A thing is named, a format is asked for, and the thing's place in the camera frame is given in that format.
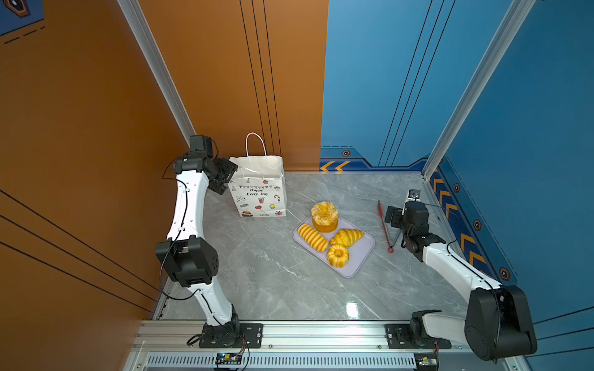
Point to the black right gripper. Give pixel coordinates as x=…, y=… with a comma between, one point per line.
x=395, y=213

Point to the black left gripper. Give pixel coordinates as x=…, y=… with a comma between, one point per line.
x=227, y=168

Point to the red metal tongs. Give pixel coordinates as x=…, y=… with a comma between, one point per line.
x=385, y=227

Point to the white printed paper bag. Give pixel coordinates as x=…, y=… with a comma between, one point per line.
x=259, y=186

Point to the crumb topped round bread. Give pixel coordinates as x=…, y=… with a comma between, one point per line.
x=325, y=217

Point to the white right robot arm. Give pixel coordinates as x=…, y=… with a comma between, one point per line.
x=498, y=323

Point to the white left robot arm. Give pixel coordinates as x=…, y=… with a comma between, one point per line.
x=189, y=260

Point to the small bundt bread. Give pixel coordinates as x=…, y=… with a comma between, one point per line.
x=338, y=256

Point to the striped long bread loaf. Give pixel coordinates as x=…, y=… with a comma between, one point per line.
x=313, y=238

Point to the lilac serving tray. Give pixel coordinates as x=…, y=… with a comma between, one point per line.
x=359, y=252

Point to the yellow croissant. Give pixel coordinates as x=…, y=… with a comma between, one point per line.
x=347, y=237

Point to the right controller board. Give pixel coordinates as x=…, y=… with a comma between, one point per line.
x=426, y=362

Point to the controller board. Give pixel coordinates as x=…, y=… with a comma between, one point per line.
x=426, y=362
x=231, y=359

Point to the left controller board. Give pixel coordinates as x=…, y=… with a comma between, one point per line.
x=231, y=359

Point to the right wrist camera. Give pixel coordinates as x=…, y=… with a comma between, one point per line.
x=413, y=195

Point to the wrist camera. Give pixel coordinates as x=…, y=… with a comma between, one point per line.
x=413, y=195
x=202, y=145

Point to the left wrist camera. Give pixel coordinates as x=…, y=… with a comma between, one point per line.
x=202, y=145

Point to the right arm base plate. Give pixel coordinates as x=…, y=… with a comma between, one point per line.
x=400, y=336

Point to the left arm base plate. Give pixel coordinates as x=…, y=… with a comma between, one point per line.
x=232, y=336

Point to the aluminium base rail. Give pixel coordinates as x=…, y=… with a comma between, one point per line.
x=298, y=345

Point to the aluminium corner post left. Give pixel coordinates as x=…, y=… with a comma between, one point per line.
x=140, y=28

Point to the aluminium corner post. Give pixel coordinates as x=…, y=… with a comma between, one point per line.
x=502, y=39
x=140, y=28

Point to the aluminium corner post right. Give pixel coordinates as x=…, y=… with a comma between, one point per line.
x=502, y=39

